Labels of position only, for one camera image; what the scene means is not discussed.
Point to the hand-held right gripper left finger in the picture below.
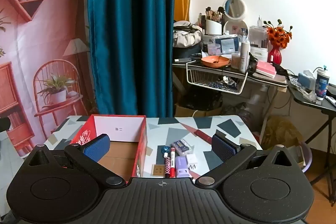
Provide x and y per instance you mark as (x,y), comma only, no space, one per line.
(97,149)

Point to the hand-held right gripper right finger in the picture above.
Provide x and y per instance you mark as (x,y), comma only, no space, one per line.
(223,146)

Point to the dark red tube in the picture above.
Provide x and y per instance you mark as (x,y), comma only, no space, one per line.
(202,134)

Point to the red cardboard box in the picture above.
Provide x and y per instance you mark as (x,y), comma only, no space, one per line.
(140,155)

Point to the purple card packet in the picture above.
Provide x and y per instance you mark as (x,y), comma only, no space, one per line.
(181,165)

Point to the red and white marker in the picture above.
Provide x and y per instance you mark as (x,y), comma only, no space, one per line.
(172,161)

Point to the checkered pen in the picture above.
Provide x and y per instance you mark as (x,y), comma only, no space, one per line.
(167,167)

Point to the gold square card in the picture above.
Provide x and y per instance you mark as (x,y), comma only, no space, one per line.
(158,170)

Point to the clear plastic box blue label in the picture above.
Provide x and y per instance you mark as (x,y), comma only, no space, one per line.
(181,146)

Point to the black trash bag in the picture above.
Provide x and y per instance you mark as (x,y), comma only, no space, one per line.
(202,100)

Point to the brown cardboard box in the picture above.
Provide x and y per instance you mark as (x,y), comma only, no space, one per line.
(183,109)

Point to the small blue tape dispenser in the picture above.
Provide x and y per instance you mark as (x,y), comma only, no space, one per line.
(165,150)

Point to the yellow bag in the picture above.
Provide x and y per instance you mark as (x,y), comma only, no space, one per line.
(281,132)

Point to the vanity desk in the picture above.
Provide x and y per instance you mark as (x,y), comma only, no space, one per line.
(262,81)

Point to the purple basin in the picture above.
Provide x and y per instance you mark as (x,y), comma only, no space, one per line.
(307,158)

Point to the cotton swab container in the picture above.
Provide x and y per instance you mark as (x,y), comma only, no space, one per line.
(235,60)

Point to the pink book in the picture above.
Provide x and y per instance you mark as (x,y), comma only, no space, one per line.
(265,67)

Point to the black folding table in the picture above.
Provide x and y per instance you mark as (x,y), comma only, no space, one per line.
(304,99)

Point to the white spray bottle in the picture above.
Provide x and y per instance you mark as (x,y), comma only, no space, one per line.
(245,54)

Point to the black pen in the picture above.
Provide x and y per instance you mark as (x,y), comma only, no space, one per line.
(182,59)

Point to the clear jar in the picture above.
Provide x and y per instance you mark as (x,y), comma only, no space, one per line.
(214,48)

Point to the blue and white package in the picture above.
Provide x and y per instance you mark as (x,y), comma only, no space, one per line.
(227,43)

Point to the red vase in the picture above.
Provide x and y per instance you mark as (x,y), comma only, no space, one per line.
(274,54)

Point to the blue tissue box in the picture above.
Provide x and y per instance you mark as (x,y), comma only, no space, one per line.
(307,79)

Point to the clear acrylic organizer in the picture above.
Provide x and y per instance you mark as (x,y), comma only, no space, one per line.
(258,40)

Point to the blue and white lidded cup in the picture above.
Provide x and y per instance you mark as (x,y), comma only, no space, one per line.
(322,83)

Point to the white brush holder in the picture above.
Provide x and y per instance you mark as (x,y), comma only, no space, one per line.
(214,27)

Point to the white round mirror base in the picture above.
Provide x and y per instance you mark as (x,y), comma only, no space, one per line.
(236,27)

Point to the blue curtain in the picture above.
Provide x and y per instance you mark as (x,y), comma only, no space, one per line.
(131,29)

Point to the orange artificial flowers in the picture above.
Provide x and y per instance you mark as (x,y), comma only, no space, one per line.
(279,35)

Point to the glass perfume bottle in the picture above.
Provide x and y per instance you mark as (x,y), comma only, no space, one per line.
(260,21)

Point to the printed room backdrop cloth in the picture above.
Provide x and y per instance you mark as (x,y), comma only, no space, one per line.
(39,29)

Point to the bunch of makeup brushes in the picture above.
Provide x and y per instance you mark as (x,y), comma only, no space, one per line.
(214,13)

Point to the round vanity mirror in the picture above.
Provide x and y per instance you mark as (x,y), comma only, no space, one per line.
(234,7)

